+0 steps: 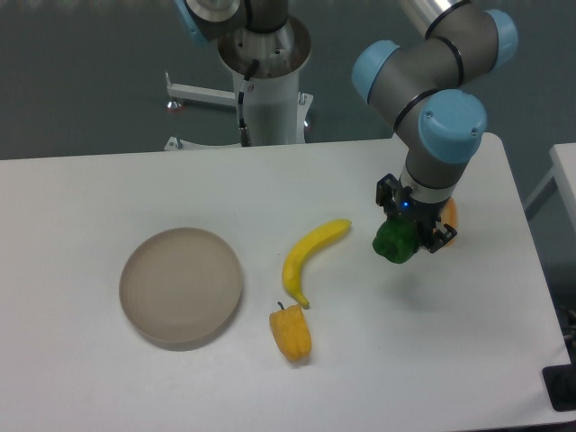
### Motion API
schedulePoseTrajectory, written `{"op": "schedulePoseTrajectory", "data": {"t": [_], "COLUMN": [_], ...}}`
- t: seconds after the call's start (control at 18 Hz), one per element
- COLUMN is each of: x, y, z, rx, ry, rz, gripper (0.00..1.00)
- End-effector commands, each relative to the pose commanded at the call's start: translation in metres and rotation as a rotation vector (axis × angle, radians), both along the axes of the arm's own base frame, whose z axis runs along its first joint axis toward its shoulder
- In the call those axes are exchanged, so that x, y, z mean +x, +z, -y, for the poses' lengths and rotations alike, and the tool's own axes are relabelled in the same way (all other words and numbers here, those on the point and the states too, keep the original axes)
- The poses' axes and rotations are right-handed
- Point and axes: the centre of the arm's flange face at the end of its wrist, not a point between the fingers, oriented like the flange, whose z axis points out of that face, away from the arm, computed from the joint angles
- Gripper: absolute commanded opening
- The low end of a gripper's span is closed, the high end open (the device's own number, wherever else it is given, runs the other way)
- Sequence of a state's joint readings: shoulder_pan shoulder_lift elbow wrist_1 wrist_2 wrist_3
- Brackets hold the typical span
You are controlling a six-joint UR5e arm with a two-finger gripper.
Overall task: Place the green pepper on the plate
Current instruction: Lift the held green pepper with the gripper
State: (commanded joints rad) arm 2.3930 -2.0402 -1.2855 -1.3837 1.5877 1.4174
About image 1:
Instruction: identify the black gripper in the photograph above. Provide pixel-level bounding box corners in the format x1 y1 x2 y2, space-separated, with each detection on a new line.
375 175 457 254

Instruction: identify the green bell pepper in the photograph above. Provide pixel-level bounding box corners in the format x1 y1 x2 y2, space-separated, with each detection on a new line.
372 216 420 264

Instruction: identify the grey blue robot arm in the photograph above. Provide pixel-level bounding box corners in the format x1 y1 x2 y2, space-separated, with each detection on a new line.
175 1 518 264

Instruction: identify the yellow bell pepper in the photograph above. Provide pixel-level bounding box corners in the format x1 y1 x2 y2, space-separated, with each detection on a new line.
269 301 312 362

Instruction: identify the beige round plate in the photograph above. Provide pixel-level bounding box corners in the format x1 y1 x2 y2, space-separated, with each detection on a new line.
119 228 243 351

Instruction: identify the yellow banana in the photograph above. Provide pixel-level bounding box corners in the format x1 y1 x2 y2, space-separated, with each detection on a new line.
282 219 352 309

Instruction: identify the white side table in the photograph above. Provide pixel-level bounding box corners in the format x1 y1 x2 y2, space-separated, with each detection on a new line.
523 142 576 228

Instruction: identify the black device at edge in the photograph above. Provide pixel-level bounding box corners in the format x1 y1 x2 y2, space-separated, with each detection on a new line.
542 364 575 412

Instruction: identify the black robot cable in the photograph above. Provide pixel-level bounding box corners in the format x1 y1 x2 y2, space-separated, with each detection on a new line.
238 58 260 148

